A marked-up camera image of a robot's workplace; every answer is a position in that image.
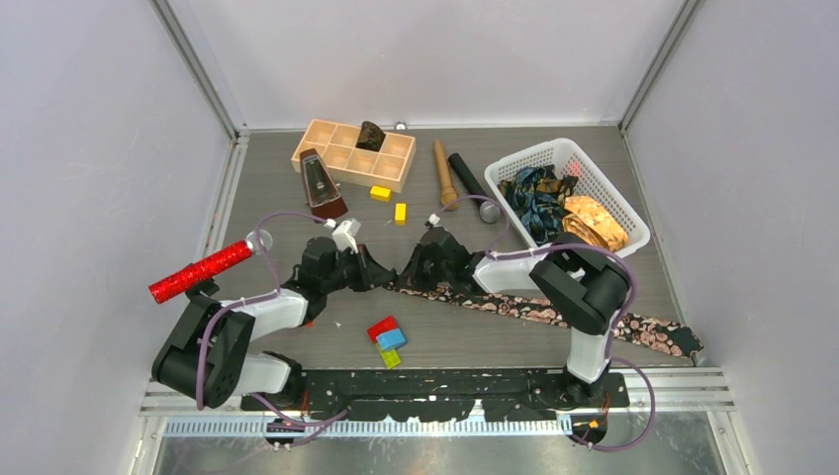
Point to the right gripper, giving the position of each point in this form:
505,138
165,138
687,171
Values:
412,276

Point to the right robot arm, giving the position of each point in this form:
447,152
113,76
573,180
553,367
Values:
589,287

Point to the black pink floral tie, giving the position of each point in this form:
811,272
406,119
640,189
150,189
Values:
672,338

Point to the brown wooden metronome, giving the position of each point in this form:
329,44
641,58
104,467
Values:
323,196

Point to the orange gold tie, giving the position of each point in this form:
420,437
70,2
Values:
590,221

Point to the yellow green translucent brick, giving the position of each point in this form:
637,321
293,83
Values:
390,357

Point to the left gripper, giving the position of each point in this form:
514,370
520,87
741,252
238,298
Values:
370,274

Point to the wooden compartment tray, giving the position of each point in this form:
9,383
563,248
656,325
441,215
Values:
335,143

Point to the blue patterned tie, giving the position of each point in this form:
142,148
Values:
536,196

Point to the yellow block upright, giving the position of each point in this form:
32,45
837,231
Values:
400,214

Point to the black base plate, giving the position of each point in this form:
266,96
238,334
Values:
441,395

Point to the white plastic basket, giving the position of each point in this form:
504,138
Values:
568,158

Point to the red glitter microphone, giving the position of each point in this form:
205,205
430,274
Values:
179,282

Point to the black microphone silver head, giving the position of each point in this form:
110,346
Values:
488,211

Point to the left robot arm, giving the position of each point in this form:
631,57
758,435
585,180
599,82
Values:
206,356

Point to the yellow block near tray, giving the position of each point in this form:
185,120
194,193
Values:
379,193

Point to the blue toy brick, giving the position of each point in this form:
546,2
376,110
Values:
391,340

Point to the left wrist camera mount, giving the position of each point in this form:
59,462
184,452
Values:
343,234

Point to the red toy brick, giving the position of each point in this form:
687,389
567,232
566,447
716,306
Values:
386,325

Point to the dark rolled tie in tray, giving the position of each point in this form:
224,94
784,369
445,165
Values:
371,137

